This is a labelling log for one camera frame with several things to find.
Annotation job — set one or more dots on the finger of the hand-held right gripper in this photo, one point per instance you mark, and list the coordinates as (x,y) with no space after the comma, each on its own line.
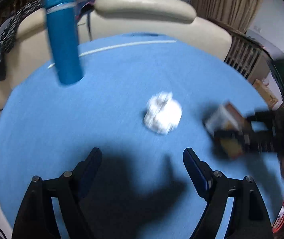
(256,142)
(266,119)

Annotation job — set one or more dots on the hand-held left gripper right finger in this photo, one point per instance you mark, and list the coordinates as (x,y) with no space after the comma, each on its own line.
(194,166)

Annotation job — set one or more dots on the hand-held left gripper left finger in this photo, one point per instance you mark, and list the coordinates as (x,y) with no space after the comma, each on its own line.
(92,164)

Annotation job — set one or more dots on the brown and white small box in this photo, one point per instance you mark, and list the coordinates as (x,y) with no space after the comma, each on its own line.
(223,119)

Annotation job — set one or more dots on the white paper ball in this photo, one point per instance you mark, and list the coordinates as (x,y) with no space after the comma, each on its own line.
(163,114)

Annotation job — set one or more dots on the cardboard box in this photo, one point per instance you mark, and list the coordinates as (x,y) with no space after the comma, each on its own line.
(265,92)

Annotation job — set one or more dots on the wooden slatted crib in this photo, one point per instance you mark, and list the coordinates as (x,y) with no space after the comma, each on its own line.
(244,54)

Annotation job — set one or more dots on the red mesh basket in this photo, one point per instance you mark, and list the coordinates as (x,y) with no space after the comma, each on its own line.
(282,211)

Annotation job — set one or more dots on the blue tablecloth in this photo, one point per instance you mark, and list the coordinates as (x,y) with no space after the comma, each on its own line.
(119,92)

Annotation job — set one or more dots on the brown pleated curtain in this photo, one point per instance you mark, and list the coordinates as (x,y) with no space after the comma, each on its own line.
(221,2)

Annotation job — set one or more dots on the long white stick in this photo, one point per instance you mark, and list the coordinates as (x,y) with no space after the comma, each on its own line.
(132,44)

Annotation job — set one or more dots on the tall blue cylinder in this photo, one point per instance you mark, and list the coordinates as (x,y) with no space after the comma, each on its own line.
(63,37)

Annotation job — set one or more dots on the black white floral cloth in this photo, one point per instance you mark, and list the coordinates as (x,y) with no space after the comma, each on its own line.
(14,29)

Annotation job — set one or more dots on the beige leather sofa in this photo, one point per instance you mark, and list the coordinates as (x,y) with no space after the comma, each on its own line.
(144,7)

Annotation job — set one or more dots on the white wall socket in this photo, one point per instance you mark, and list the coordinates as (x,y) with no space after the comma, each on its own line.
(258,28)

